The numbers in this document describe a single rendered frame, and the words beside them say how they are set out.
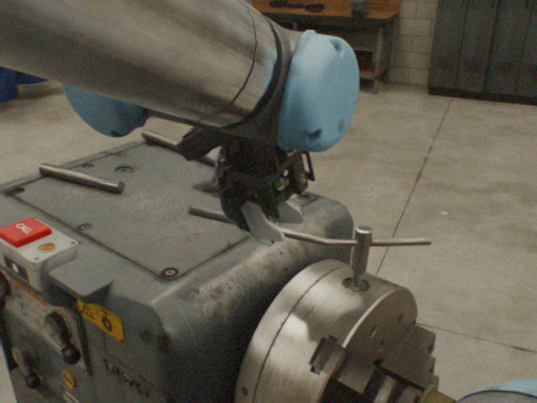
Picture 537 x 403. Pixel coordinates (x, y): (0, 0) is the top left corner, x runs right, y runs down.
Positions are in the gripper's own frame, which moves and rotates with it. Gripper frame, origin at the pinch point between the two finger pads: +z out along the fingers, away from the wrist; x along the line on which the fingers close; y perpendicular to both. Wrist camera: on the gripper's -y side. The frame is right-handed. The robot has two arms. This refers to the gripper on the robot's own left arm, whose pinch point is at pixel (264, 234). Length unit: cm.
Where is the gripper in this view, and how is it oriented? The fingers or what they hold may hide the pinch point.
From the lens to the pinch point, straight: 69.1
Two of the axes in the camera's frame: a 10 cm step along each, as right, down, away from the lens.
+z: 2.2, 7.4, 6.4
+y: 7.6, 2.8, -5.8
